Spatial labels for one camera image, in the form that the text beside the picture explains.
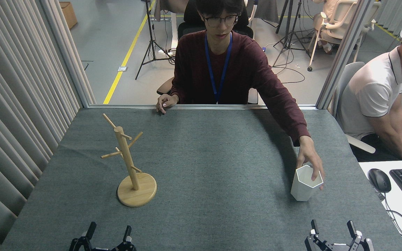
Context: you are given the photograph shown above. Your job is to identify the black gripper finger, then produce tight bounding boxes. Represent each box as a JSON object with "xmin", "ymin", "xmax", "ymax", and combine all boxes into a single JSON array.
[
  {"xmin": 116, "ymin": 225, "xmax": 137, "ymax": 251},
  {"xmin": 347, "ymin": 220, "xmax": 374, "ymax": 251},
  {"xmin": 69, "ymin": 222, "xmax": 97, "ymax": 251},
  {"xmin": 305, "ymin": 220, "xmax": 329, "ymax": 251}
]

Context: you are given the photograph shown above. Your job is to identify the white hexagonal cup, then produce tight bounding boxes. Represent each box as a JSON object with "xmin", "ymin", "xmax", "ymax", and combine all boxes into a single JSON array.
[{"xmin": 291, "ymin": 165, "xmax": 324, "ymax": 201}]

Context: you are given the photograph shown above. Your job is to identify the wooden cup rack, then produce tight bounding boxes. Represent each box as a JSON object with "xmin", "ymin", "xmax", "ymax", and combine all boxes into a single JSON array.
[{"xmin": 101, "ymin": 113, "xmax": 157, "ymax": 207}]

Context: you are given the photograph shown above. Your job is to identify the person's left hand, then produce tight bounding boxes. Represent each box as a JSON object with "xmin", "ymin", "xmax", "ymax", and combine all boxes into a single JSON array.
[{"xmin": 296, "ymin": 135, "xmax": 325, "ymax": 190}]

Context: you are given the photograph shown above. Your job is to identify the person's right hand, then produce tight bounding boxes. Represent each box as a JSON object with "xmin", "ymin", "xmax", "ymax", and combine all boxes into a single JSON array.
[{"xmin": 156, "ymin": 94, "xmax": 179, "ymax": 114}]

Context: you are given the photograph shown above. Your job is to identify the black computer mouse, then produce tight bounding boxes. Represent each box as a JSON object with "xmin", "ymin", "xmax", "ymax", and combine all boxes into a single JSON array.
[{"xmin": 368, "ymin": 168, "xmax": 392, "ymax": 193}]

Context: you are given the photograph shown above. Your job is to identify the grey felt table cloth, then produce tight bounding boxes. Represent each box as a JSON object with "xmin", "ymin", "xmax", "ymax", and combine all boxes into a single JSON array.
[{"xmin": 0, "ymin": 108, "xmax": 402, "ymax": 251}]

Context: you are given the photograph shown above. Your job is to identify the person in white shirt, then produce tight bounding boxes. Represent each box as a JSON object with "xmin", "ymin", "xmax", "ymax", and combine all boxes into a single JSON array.
[{"xmin": 337, "ymin": 7, "xmax": 402, "ymax": 161}]

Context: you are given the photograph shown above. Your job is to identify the white moulded chair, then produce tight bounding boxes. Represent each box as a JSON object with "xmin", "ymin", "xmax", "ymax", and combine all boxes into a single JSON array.
[{"xmin": 332, "ymin": 62, "xmax": 376, "ymax": 154}]

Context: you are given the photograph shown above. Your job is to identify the beige pleated curtain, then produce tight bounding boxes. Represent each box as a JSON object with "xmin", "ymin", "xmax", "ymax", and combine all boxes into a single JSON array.
[{"xmin": 0, "ymin": 0, "xmax": 96, "ymax": 244}]

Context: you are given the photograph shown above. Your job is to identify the black tripod stand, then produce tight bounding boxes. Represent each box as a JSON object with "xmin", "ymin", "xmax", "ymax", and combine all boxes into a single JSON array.
[
  {"xmin": 273, "ymin": 0, "xmax": 311, "ymax": 67},
  {"xmin": 135, "ymin": 0, "xmax": 173, "ymax": 81}
]

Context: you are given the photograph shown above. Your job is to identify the white wheeled office chair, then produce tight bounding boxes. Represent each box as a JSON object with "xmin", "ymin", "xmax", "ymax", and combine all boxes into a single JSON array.
[{"xmin": 307, "ymin": 0, "xmax": 381, "ymax": 72}]

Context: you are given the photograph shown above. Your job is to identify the brown cardboard box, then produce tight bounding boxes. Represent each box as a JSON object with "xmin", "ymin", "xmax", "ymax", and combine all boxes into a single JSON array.
[{"xmin": 60, "ymin": 2, "xmax": 78, "ymax": 29}]

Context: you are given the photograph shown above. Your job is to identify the black framed glasses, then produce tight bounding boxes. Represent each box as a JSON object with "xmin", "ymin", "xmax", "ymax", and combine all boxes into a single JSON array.
[{"xmin": 202, "ymin": 13, "xmax": 241, "ymax": 28}]

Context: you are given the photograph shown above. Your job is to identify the black office chair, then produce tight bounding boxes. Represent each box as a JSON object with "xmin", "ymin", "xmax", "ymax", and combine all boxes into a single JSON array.
[{"xmin": 157, "ymin": 0, "xmax": 259, "ymax": 105}]

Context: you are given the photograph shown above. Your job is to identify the silver frame rail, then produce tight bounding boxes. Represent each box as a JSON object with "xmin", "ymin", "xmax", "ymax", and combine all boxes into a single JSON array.
[{"xmin": 89, "ymin": 104, "xmax": 318, "ymax": 111}]

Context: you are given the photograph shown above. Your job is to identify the silver frame post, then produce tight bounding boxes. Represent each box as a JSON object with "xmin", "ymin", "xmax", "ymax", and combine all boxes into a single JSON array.
[{"xmin": 316, "ymin": 0, "xmax": 376, "ymax": 110}]

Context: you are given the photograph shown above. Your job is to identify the person with blue lanyard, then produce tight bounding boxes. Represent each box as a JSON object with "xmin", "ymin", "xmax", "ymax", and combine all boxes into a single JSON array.
[{"xmin": 170, "ymin": 0, "xmax": 311, "ymax": 147}]

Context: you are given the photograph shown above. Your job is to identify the blue lanyard with badge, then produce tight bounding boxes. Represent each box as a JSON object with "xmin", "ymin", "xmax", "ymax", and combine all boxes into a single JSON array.
[{"xmin": 204, "ymin": 31, "xmax": 233, "ymax": 104}]

